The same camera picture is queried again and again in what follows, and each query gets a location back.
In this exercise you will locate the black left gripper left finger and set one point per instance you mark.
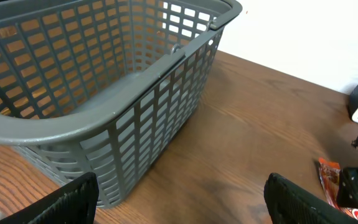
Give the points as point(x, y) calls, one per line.
point(75, 202)

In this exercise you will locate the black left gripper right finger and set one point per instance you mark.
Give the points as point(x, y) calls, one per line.
point(288, 203)

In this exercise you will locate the red Top chocolate bar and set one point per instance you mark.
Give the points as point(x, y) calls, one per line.
point(329, 178)

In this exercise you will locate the grey plastic mesh basket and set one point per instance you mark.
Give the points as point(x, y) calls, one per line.
point(103, 86)

